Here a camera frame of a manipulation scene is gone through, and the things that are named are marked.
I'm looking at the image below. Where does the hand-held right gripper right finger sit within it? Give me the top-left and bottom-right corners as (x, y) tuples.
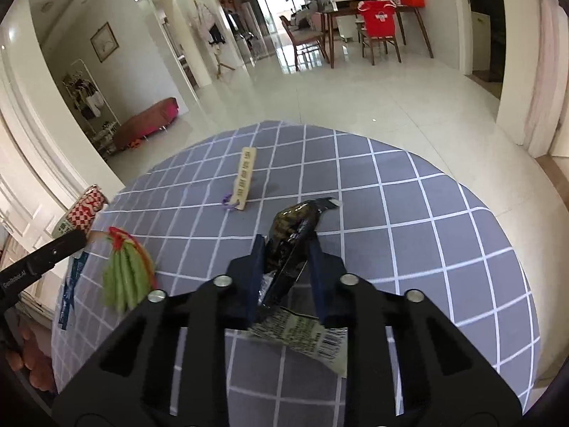
(307, 231), (523, 427)

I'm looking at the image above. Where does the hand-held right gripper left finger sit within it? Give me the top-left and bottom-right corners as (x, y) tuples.
(51, 233), (267, 427)

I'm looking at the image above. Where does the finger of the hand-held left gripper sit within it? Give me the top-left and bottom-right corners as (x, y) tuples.
(38, 230), (87, 268)

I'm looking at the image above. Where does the person's left hand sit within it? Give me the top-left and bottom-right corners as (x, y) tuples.
(0, 322), (52, 394)

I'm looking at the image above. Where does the red white checkered container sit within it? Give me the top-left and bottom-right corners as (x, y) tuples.
(51, 184), (110, 238)

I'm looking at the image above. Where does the blue wrapper packet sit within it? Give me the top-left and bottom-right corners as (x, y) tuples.
(55, 251), (92, 330)

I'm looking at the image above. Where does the white panelled door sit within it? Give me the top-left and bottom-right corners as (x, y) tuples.
(0, 111), (63, 316)

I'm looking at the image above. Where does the green pea pod toy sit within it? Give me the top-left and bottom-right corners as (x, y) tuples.
(102, 227), (156, 312)

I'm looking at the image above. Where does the grey checked tablecloth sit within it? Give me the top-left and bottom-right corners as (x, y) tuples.
(50, 120), (541, 427)

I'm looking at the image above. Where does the dark red upholstered bench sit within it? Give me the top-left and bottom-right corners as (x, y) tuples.
(113, 97), (179, 149)

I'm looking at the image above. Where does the white metal clothes rack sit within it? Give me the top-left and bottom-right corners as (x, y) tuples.
(62, 59), (121, 156)

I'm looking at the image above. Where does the framed ink painting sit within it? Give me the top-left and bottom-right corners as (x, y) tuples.
(90, 22), (120, 63)

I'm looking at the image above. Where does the wooden dining chair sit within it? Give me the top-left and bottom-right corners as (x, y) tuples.
(358, 2), (403, 63)
(280, 15), (330, 72)

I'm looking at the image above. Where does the wooden coat rack with clothes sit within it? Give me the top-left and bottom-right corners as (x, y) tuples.
(189, 0), (236, 78)

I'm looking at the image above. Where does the red chair cover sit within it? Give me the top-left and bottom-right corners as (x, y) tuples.
(358, 1), (396, 38)

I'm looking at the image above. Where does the dark wooden dining table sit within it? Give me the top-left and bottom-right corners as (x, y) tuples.
(322, 2), (434, 69)

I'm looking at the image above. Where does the grey sofa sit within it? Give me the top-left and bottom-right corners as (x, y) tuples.
(291, 2), (318, 23)

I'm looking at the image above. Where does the pink floral door curtain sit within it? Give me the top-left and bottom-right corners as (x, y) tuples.
(529, 0), (562, 156)

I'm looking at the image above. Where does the wooden tag keychain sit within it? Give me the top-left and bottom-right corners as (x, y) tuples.
(220, 146), (259, 211)

